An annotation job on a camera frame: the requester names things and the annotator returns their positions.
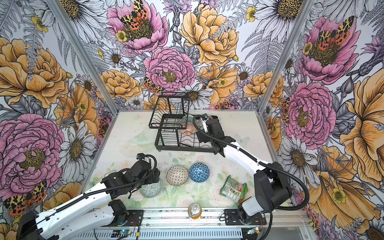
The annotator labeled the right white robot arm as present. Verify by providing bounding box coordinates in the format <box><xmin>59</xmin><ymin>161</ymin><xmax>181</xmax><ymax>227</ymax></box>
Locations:
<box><xmin>193</xmin><ymin>114</ymin><xmax>292</xmax><ymax>221</ymax></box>

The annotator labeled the mint green bowl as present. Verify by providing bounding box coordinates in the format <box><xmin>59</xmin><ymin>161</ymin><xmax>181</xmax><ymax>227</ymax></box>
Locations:
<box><xmin>181</xmin><ymin>115</ymin><xmax>194</xmax><ymax>127</ymax></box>

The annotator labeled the aluminium front rail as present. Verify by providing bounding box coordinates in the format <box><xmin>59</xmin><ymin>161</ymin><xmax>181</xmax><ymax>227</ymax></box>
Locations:
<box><xmin>64</xmin><ymin>208</ymin><xmax>317</xmax><ymax>240</ymax></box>

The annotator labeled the orange lidded jar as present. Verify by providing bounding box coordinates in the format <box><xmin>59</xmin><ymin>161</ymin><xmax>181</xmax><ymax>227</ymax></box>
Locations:
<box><xmin>188</xmin><ymin>203</ymin><xmax>202</xmax><ymax>221</ymax></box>

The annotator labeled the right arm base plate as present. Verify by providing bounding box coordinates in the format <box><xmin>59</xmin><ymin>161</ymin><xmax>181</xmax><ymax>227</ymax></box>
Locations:
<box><xmin>224</xmin><ymin>209</ymin><xmax>267</xmax><ymax>226</ymax></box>

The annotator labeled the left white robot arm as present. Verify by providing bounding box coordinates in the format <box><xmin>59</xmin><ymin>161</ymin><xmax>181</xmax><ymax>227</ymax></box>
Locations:
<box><xmin>16</xmin><ymin>153</ymin><xmax>160</xmax><ymax>240</ymax></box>

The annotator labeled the green circuit board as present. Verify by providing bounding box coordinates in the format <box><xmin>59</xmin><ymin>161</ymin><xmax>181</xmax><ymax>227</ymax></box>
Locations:
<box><xmin>111</xmin><ymin>229</ymin><xmax>133</xmax><ymax>240</ymax></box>

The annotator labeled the grey green patterned bowl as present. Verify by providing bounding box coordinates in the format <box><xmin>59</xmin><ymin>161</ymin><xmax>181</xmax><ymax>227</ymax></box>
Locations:
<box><xmin>140</xmin><ymin>179</ymin><xmax>163</xmax><ymax>198</ymax></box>

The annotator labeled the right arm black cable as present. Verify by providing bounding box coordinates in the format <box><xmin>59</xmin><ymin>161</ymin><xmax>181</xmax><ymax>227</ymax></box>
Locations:
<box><xmin>192</xmin><ymin>114</ymin><xmax>310</xmax><ymax>211</ymax></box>

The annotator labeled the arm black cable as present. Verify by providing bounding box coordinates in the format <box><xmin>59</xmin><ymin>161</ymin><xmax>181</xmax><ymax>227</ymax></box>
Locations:
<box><xmin>192</xmin><ymin>114</ymin><xmax>310</xmax><ymax>211</ymax></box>
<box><xmin>53</xmin><ymin>154</ymin><xmax>158</xmax><ymax>211</ymax></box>

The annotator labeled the green snack packet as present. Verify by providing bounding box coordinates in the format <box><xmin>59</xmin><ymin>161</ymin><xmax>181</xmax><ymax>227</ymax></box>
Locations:
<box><xmin>220</xmin><ymin>176</ymin><xmax>248</xmax><ymax>204</ymax></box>

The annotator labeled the orange patterned bowl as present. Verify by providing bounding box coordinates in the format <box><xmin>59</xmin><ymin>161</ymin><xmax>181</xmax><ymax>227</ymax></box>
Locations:
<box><xmin>181</xmin><ymin>123</ymin><xmax>197</xmax><ymax>136</ymax></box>

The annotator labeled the black wire dish rack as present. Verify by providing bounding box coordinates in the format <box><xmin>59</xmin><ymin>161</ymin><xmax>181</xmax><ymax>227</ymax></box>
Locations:
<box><xmin>149</xmin><ymin>92</ymin><xmax>214</xmax><ymax>153</ymax></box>

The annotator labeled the brown dotted bowl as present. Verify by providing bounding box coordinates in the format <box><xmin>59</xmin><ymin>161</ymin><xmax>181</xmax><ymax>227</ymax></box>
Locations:
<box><xmin>166</xmin><ymin>165</ymin><xmax>189</xmax><ymax>187</ymax></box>

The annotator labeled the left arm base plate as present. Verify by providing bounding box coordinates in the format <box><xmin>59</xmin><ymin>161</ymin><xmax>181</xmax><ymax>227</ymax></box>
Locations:
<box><xmin>105</xmin><ymin>209</ymin><xmax>144</xmax><ymax>227</ymax></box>

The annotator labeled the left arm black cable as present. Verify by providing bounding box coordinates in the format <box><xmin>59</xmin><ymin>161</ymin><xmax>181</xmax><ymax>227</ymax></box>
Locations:
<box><xmin>53</xmin><ymin>154</ymin><xmax>158</xmax><ymax>211</ymax></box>

